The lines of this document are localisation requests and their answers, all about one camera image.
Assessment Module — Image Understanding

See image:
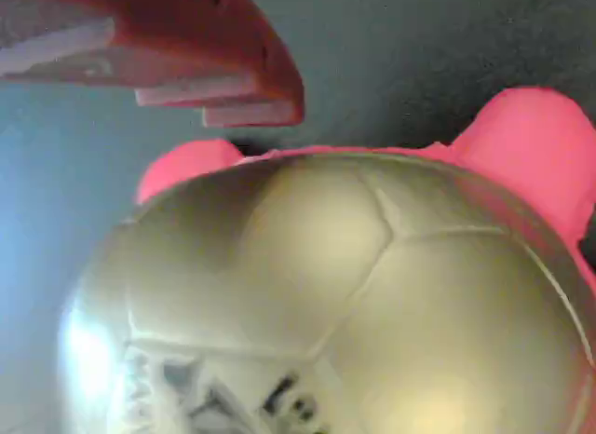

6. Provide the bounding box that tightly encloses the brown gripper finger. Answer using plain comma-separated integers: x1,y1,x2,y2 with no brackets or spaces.
0,0,306,128

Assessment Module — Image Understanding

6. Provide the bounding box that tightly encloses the red turtle toy silver shell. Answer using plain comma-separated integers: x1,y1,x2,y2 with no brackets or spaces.
55,87,596,434

